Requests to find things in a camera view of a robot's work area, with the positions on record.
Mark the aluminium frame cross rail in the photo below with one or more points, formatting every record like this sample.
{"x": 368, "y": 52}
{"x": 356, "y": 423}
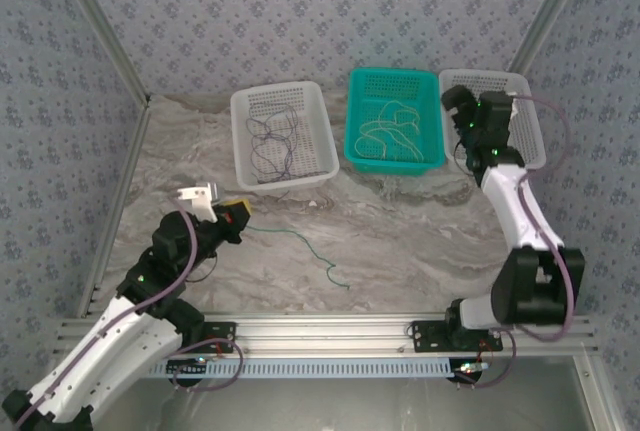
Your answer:
{"x": 325, "y": 333}

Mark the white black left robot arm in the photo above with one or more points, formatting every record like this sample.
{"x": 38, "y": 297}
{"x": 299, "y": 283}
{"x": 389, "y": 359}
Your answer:
{"x": 100, "y": 351}

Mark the white perforated plastic basket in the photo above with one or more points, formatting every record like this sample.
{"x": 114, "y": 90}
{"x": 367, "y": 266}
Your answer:
{"x": 525, "y": 131}
{"x": 310, "y": 116}

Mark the black controller board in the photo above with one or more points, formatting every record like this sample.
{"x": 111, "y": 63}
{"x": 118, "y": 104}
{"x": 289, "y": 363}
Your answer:
{"x": 470, "y": 373}
{"x": 185, "y": 371}

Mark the teal perforated plastic basket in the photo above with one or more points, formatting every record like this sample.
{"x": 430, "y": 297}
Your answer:
{"x": 370, "y": 86}

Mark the aluminium frame leg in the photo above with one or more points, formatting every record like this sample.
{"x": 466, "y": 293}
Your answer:
{"x": 595, "y": 396}

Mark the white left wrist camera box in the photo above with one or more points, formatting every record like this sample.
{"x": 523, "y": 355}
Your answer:
{"x": 200, "y": 197}

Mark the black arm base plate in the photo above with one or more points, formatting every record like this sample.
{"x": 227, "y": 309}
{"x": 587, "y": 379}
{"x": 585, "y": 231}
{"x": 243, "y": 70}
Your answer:
{"x": 427, "y": 338}
{"x": 220, "y": 338}

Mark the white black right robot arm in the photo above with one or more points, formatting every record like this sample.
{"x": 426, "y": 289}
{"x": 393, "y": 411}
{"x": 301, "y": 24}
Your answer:
{"x": 515, "y": 216}

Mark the aluminium corner post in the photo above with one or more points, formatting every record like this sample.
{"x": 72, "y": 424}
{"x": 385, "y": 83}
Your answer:
{"x": 100, "y": 31}
{"x": 550, "y": 11}

